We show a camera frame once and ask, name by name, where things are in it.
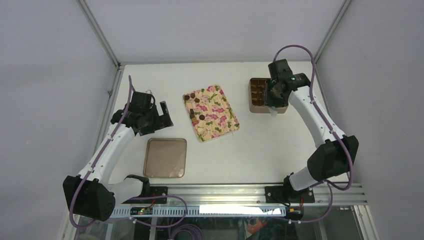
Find silver metal tongs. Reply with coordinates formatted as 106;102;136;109
269;106;278;117

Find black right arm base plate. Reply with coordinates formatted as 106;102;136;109
264;185;316;204

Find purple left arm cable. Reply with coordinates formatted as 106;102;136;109
68;75;188;229

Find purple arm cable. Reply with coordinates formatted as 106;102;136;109
68;75;188;229
272;44;355;223

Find gold box lid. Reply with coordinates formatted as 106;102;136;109
143;138;187;179

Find gold chocolate box with dividers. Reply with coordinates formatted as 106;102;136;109
248;78;288;114

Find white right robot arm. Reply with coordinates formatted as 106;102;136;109
264;59;359;203

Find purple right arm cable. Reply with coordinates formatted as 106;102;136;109
272;44;355;223

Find white slotted cable duct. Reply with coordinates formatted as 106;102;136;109
109;204;286;219

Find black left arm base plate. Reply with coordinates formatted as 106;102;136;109
123;186;169;205

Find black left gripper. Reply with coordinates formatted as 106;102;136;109
139;101;172;136

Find floral rectangular tray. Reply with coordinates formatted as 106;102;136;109
182;84;240;143

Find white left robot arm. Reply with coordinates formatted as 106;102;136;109
62;91;173;222

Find aluminium mounting rail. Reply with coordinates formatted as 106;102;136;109
151;183;369;206

